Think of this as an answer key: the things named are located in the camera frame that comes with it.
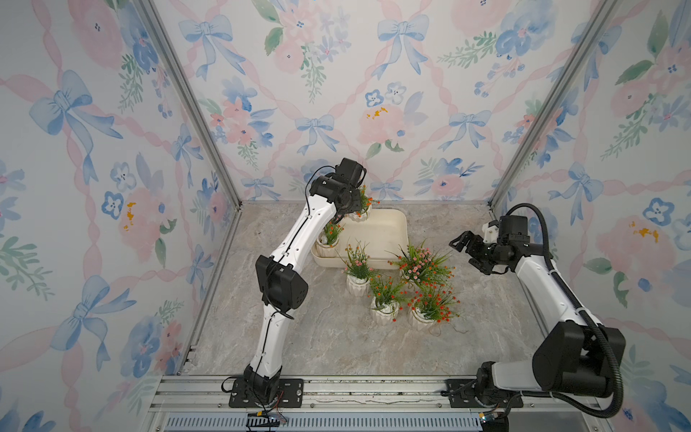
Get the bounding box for pink gypsophila pot back middle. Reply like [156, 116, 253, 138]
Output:
[343, 243, 374, 297]

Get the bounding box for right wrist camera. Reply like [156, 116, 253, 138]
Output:
[482, 215, 531, 246]

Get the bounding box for black corrugated cable conduit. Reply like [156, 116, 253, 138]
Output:
[505, 202, 625, 419]

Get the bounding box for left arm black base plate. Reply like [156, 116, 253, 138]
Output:
[222, 376, 304, 410]

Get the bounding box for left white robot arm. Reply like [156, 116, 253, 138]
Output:
[243, 173, 363, 403]

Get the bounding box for pink gypsophila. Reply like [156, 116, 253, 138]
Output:
[316, 222, 343, 258]

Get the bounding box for left aluminium corner post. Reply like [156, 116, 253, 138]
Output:
[133, 0, 242, 212]

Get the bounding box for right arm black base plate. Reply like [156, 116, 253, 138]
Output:
[441, 378, 524, 410]

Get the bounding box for cream plastic storage box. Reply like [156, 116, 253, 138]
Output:
[311, 209, 408, 270]

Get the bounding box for large pink gypsophila pot right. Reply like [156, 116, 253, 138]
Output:
[389, 242, 455, 288]

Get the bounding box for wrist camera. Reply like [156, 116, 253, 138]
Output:
[335, 158, 367, 188]
[482, 215, 531, 246]

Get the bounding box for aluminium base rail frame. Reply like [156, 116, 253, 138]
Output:
[140, 375, 614, 431]

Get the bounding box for orange gypsophila pot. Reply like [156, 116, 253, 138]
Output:
[348, 185, 379, 222]
[369, 275, 405, 325]

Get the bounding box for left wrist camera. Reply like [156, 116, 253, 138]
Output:
[335, 158, 367, 188]

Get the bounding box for red gypsophila pot front right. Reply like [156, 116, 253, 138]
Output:
[407, 285, 460, 331]

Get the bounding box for aluminium corner post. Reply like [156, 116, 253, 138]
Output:
[133, 0, 242, 212]
[488, 0, 621, 212]

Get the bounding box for right aluminium corner post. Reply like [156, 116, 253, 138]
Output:
[488, 0, 621, 212]

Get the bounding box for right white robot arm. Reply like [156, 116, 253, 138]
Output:
[449, 230, 626, 399]

